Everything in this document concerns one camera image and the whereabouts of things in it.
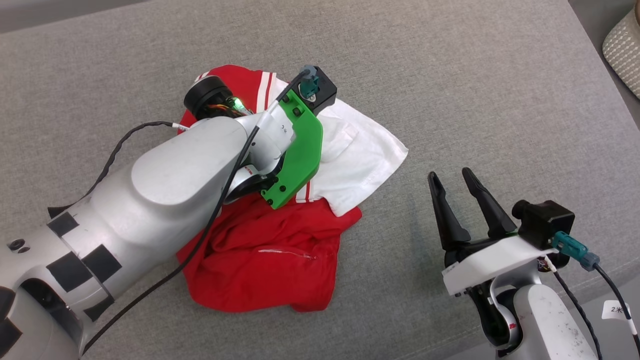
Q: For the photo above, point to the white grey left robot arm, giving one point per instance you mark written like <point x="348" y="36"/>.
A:
<point x="165" y="190"/>

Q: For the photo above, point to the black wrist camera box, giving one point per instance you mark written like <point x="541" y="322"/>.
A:
<point x="322" y="90"/>
<point x="545" y="222"/>

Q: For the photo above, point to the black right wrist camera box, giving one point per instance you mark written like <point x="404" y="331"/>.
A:
<point x="545" y="222"/>

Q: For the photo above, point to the white paper label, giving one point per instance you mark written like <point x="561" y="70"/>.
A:
<point x="616" y="310"/>

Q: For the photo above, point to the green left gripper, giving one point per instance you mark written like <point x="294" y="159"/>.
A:
<point x="302" y="150"/>

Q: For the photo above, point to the beige woven basket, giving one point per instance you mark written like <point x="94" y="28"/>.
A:
<point x="625" y="50"/>

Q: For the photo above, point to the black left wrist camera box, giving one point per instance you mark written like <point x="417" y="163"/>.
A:
<point x="322" y="90"/>

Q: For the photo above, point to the red white basketball jersey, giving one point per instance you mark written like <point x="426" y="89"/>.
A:
<point x="270" y="260"/>

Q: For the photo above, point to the black cylindrical left gripper motor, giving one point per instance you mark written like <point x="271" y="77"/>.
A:
<point x="207" y="97"/>

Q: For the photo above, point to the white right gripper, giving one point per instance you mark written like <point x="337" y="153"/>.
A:
<point x="495" y="262"/>

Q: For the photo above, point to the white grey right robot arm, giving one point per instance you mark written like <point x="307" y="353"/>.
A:
<point x="545" y="325"/>

